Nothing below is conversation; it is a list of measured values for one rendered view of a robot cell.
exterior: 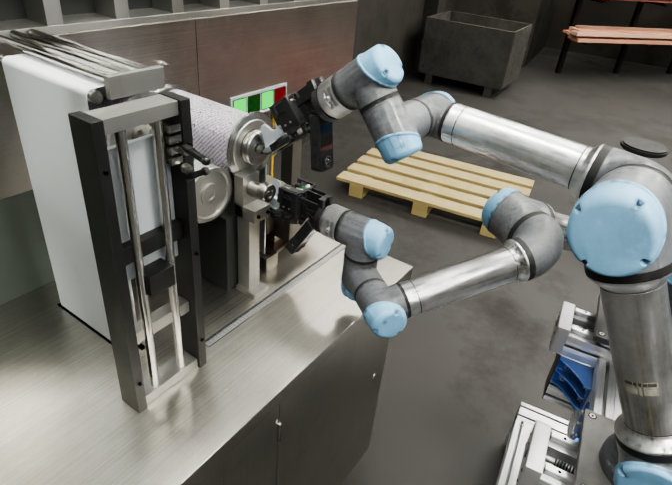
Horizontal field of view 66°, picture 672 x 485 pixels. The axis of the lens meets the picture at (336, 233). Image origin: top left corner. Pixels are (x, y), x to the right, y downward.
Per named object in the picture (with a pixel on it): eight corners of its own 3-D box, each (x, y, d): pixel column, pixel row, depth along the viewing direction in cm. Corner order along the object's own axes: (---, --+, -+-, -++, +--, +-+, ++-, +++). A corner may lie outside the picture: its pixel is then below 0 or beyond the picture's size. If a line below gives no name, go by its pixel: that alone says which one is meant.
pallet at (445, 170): (534, 195, 395) (539, 181, 389) (509, 247, 327) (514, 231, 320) (381, 152, 442) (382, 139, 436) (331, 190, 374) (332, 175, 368)
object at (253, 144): (252, 129, 106) (274, 133, 113) (245, 127, 107) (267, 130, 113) (243, 164, 108) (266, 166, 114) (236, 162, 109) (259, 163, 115)
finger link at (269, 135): (254, 132, 111) (281, 113, 105) (267, 157, 112) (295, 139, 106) (244, 135, 109) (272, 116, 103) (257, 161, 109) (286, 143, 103)
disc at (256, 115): (228, 188, 110) (226, 120, 102) (226, 187, 110) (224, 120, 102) (274, 167, 120) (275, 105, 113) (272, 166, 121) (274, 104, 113)
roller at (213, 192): (190, 231, 105) (186, 177, 99) (112, 190, 117) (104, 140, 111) (233, 210, 114) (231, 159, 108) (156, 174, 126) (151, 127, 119)
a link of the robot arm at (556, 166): (705, 159, 80) (430, 74, 103) (695, 180, 72) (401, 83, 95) (670, 223, 86) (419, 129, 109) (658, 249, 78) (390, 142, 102)
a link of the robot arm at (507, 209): (648, 285, 140) (500, 254, 116) (608, 255, 152) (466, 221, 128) (677, 249, 135) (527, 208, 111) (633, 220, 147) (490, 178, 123)
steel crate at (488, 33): (436, 68, 717) (447, 9, 678) (517, 85, 677) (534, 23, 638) (413, 82, 647) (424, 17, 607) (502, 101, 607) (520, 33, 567)
